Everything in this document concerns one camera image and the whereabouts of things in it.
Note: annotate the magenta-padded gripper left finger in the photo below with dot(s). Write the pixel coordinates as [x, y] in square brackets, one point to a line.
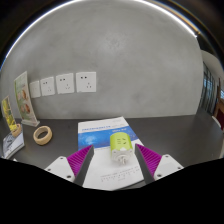
[60, 166]

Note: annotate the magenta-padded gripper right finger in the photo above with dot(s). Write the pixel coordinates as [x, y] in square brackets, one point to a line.
[168, 165]

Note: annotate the beige tape roll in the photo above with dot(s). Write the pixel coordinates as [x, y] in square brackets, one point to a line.
[36, 138]

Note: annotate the white and blue booklet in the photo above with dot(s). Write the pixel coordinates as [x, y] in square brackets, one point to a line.
[110, 176]

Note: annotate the grey booklet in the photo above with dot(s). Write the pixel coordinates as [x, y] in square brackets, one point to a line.
[11, 145]

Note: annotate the orange menu wooden-base stand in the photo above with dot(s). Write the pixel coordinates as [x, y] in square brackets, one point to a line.
[8, 113]

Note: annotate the green menu sign stand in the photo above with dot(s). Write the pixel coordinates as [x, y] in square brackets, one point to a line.
[24, 100]

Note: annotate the dark-framed glass partition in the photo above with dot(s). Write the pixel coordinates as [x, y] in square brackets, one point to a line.
[208, 90]

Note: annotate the curved ceiling light strip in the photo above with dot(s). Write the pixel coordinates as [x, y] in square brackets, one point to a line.
[33, 24]

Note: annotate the white wall socket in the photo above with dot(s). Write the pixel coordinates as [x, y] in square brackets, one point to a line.
[65, 83]
[47, 86]
[34, 89]
[86, 82]

